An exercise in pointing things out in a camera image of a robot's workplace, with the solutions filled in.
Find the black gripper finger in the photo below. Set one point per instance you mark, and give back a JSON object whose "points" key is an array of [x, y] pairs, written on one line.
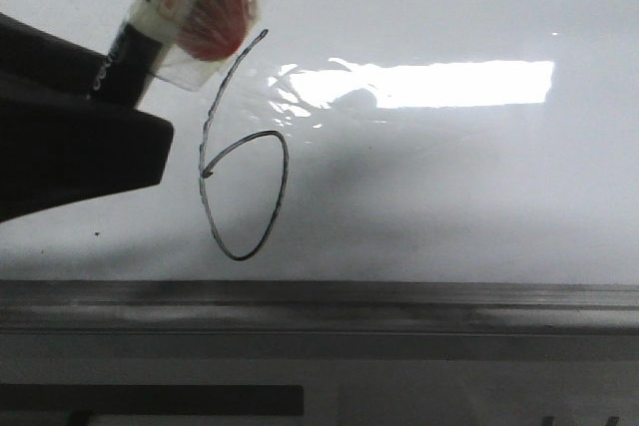
{"points": [[70, 127]]}

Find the white black whiteboard marker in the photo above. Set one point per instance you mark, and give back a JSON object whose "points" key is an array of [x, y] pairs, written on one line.
{"points": [[145, 32]]}

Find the white whiteboard with metal frame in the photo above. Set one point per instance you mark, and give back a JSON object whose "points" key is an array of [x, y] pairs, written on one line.
{"points": [[453, 179]]}

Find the red magnet taped to marker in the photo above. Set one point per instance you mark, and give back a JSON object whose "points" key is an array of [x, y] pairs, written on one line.
{"points": [[210, 34]]}

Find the black strip below whiteboard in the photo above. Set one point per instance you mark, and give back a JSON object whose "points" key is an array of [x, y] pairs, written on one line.
{"points": [[232, 400]]}

